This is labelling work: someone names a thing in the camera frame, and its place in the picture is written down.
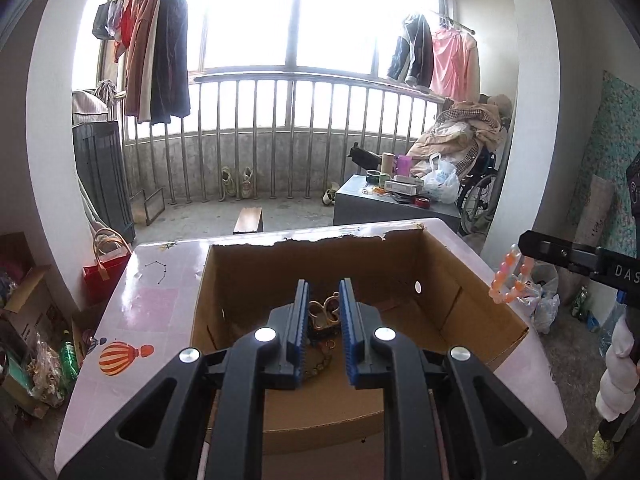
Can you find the pile of beige clothes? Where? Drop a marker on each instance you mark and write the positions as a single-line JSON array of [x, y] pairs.
[[460, 130]]

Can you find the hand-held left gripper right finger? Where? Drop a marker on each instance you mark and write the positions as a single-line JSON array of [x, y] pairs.
[[350, 330]]

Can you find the large cardboard box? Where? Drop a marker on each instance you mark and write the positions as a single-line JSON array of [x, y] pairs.
[[240, 280]]

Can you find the red tape roll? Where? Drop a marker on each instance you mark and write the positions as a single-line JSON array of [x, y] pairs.
[[422, 202]]

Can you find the white red plastic bag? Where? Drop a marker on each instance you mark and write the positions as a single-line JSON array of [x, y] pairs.
[[542, 305]]

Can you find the person's right forearm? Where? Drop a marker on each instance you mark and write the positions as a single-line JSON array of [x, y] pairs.
[[617, 380]]

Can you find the grey cabinet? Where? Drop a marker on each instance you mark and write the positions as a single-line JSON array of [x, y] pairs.
[[102, 180]]

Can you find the pink balloon print tablecloth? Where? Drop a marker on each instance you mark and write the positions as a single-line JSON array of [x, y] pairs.
[[150, 320]]

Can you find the black device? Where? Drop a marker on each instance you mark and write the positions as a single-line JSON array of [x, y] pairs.
[[365, 157]]

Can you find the long dark hanging jacket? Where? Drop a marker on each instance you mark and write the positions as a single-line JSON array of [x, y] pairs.
[[170, 60]]

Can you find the pink hanging shirt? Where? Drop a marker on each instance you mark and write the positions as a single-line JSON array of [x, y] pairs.
[[452, 65]]

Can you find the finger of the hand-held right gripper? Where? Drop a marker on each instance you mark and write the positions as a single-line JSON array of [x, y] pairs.
[[555, 252]]

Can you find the clear bag of scraps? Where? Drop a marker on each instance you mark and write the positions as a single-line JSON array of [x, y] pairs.
[[47, 370]]

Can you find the cardboard tube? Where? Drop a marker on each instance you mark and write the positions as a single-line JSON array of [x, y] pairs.
[[388, 164]]

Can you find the white flat carton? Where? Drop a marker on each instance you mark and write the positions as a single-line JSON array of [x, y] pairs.
[[405, 186]]

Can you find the white blue plastic bag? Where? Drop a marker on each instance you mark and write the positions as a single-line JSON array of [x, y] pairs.
[[441, 180]]

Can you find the floor cardboard box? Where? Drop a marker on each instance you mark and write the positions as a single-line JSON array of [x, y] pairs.
[[25, 285]]

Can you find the tan hanging garment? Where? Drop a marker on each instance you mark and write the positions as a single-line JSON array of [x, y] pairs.
[[140, 65]]

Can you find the striped cloth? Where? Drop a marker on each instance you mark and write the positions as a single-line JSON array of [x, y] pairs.
[[106, 92]]

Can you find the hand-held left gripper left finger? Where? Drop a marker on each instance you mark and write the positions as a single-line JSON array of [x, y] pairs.
[[300, 330]]

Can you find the metal balcony railing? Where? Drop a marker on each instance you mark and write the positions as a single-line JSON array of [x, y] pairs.
[[300, 80]]

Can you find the pink cup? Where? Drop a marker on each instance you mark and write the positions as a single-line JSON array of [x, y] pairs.
[[403, 165]]

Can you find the green plastic bottle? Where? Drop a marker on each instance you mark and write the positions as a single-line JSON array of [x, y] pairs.
[[69, 362]]

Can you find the red hanging garment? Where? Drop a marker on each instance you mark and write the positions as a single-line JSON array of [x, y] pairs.
[[125, 30]]

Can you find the beige shoe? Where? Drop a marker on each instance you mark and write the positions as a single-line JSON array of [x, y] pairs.
[[228, 182], [247, 183]]

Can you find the wheelchair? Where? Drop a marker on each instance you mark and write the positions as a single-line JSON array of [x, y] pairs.
[[480, 195]]

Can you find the red tote bag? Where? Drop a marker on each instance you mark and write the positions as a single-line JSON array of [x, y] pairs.
[[105, 275]]

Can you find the small wooden stool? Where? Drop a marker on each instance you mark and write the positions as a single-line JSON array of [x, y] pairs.
[[248, 220]]

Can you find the grey hanging garment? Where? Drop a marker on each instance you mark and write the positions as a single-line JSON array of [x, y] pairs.
[[105, 22]]

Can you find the folded bedding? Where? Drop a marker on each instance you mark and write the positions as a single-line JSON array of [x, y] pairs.
[[89, 106]]

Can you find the floral patterned panel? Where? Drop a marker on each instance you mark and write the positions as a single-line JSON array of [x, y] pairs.
[[610, 135]]

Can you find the grey side table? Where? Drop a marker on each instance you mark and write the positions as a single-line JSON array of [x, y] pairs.
[[375, 212]]

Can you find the short dark hanging jacket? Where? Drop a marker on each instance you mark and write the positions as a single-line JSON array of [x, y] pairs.
[[412, 50]]

